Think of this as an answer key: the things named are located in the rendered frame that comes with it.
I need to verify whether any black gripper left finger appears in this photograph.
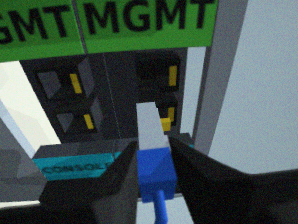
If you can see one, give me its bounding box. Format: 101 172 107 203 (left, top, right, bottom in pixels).
0 141 139 224

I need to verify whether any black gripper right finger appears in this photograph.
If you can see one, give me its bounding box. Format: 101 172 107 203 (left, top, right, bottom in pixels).
168 137 298 224

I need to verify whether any blue network cable plug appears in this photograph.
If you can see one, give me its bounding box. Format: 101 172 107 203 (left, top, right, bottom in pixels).
136 102 178 224

